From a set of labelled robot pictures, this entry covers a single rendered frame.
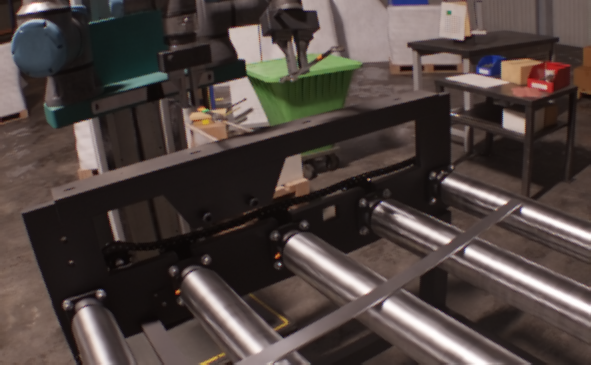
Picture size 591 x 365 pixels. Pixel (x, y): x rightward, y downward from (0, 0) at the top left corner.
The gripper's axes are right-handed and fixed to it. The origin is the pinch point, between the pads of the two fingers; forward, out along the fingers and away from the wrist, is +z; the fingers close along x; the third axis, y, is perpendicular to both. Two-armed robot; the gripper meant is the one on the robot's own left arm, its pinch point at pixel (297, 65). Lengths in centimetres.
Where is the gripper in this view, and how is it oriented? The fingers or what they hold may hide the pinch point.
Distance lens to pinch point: 120.0
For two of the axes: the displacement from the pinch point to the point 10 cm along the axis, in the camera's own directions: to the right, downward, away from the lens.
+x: 8.7, -1.3, 4.7
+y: 4.5, -1.4, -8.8
